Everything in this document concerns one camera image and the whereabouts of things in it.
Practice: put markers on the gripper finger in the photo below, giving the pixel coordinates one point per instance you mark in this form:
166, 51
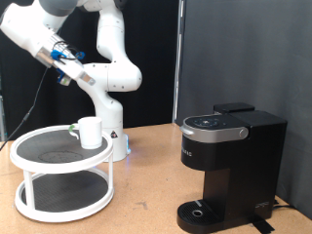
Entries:
87, 79

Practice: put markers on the vertical metal pole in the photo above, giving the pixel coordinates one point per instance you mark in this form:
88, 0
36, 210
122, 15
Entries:
177, 65

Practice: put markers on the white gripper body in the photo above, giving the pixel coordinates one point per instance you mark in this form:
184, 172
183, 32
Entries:
70, 67

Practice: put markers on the wrist camera on blue mount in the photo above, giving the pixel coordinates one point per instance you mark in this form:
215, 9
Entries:
64, 79

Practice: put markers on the grey metal frame post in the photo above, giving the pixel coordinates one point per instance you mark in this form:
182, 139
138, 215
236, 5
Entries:
2, 113

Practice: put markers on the white two-tier turntable stand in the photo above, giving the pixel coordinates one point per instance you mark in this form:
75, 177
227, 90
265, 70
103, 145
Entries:
61, 195

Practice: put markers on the black Keurig coffee machine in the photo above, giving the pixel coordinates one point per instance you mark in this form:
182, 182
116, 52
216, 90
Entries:
250, 162

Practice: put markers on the black tape strip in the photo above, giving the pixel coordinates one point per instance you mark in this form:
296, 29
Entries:
262, 226

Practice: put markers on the white mug with green mark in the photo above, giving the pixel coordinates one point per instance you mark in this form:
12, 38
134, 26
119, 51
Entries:
90, 133

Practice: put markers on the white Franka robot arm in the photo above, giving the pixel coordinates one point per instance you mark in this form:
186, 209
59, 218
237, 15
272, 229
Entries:
120, 76

